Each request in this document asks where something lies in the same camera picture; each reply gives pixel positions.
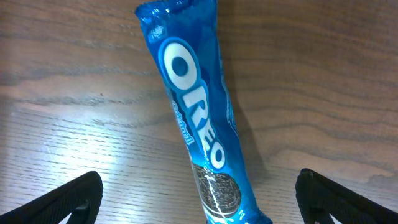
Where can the blue Oreo cookie pack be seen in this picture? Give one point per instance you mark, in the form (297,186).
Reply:
(182,38)

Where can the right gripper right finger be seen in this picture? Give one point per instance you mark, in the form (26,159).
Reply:
(322,201)

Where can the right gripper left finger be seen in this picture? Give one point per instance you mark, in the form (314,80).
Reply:
(78,200)

